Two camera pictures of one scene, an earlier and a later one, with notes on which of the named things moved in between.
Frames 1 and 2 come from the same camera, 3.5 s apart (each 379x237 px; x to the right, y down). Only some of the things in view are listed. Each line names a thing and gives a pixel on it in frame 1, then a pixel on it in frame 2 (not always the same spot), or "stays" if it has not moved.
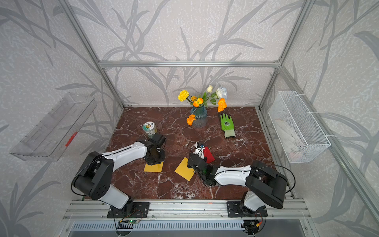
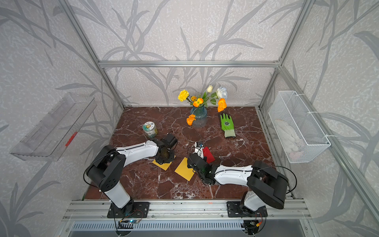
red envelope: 208,154 stays
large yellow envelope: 183,170 stays
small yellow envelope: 157,168 to 163,166
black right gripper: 191,155 stays
